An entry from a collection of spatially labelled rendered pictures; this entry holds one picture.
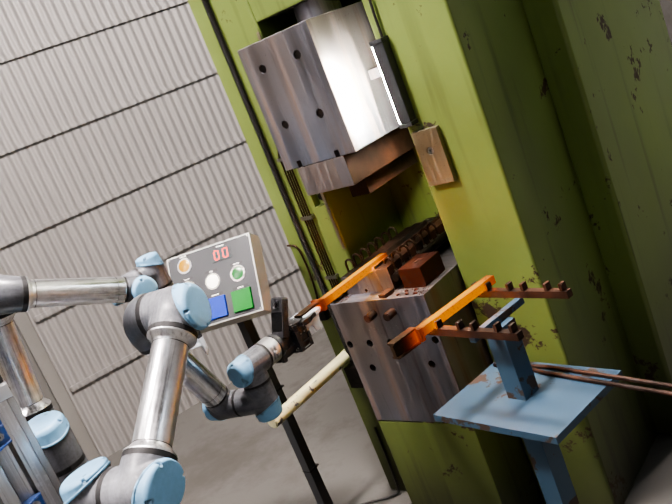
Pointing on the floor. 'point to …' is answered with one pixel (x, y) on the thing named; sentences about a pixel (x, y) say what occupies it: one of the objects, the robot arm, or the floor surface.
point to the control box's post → (291, 426)
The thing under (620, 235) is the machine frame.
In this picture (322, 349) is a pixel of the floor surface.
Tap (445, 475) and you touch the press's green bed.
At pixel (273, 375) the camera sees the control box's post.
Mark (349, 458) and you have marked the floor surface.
